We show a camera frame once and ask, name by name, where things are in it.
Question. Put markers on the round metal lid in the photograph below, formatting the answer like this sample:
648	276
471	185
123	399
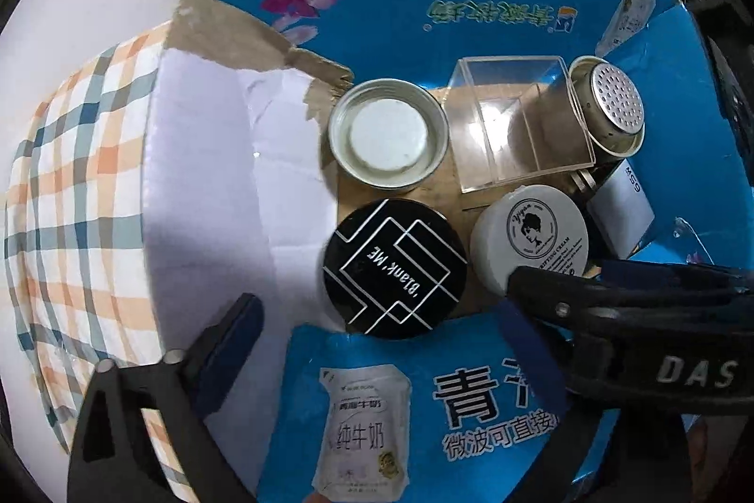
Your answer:
386	137

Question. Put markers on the perforated metal strainer cap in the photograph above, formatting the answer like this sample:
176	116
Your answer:
615	96

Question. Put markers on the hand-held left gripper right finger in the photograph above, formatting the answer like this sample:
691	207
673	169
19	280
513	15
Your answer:
530	355

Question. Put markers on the clear plastic box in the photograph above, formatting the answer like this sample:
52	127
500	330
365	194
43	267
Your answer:
512	126

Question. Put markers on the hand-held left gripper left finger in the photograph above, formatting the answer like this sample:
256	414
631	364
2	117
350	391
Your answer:
235	350

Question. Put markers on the black round compact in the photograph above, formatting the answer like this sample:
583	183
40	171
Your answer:
394	267

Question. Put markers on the white cream jar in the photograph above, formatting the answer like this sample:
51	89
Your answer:
530	232

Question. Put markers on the plaid cloth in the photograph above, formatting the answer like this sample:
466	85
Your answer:
70	185

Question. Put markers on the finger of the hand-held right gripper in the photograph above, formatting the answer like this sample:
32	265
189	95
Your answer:
648	273
559	297

